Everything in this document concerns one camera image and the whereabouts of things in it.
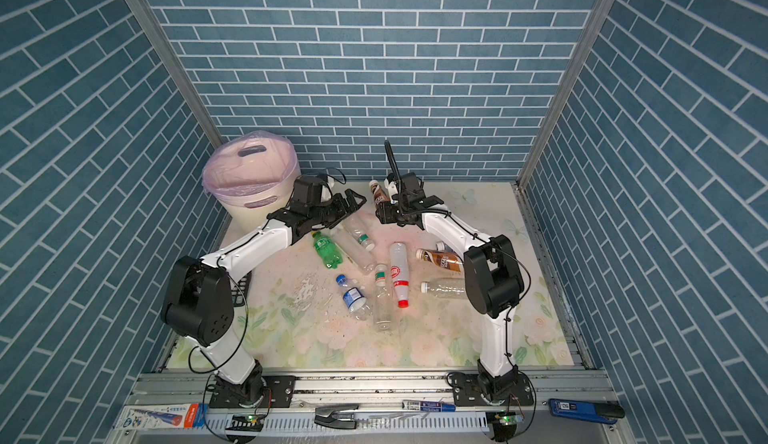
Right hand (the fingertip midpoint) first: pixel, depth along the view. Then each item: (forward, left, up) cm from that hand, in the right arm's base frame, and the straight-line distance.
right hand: (381, 208), depth 94 cm
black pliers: (-54, +5, -12) cm, 55 cm away
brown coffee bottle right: (-11, -21, -10) cm, 26 cm away
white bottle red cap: (-13, -7, -11) cm, 19 cm away
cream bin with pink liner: (+8, +45, +4) cm, 46 cm away
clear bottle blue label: (-5, -20, -12) cm, 24 cm away
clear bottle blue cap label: (-26, +5, -9) cm, 28 cm away
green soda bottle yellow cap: (-11, +17, -10) cm, 23 cm away
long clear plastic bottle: (-11, +5, -12) cm, 17 cm away
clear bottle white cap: (-19, -22, -14) cm, 32 cm away
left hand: (-4, +6, +5) cm, 9 cm away
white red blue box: (-57, +42, -13) cm, 72 cm away
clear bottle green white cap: (-25, -3, -14) cm, 28 cm away
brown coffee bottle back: (+4, +1, +3) cm, 5 cm away
